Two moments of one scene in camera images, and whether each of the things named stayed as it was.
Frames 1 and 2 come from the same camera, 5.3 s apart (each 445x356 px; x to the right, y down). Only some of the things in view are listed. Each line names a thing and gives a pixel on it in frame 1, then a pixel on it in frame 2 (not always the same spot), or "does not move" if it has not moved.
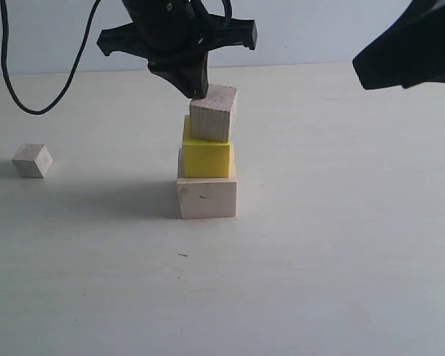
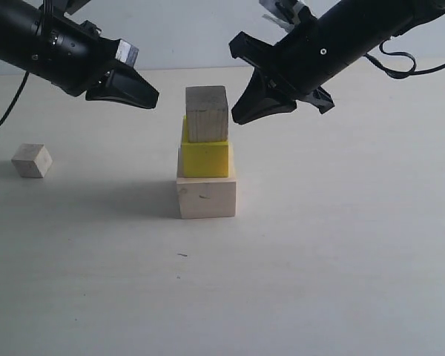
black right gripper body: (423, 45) -> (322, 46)
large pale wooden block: (207, 196) does not move
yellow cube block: (204, 158) does not move
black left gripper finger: (202, 81) -> (124, 83)
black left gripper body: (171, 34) -> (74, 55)
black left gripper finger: (190, 77) -> (126, 53)
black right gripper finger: (387, 62) -> (258, 100)
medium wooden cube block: (211, 116) does not move
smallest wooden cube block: (32, 160) does not move
